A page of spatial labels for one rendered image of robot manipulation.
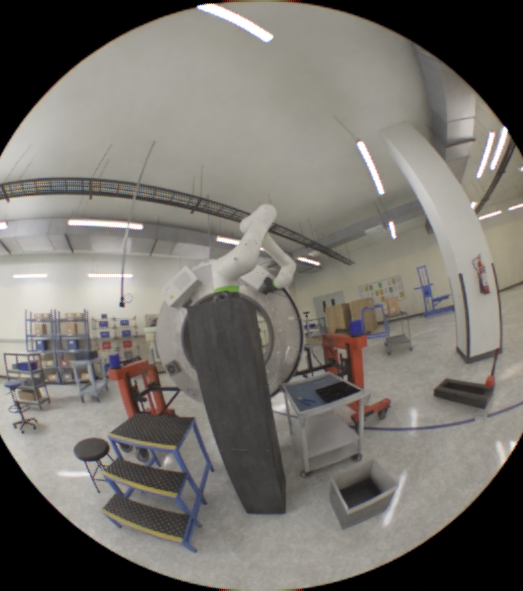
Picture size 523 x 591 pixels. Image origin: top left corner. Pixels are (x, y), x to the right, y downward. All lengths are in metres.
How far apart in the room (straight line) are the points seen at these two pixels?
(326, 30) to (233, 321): 3.40
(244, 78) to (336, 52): 1.35
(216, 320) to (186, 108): 2.96
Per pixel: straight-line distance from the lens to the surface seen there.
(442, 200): 3.28
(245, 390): 0.70
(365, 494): 1.45
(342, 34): 3.33
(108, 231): 4.69
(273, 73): 3.06
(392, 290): 9.70
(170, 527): 1.28
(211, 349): 0.70
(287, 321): 1.59
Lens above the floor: 1.25
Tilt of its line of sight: 9 degrees up
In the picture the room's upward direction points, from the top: 9 degrees counter-clockwise
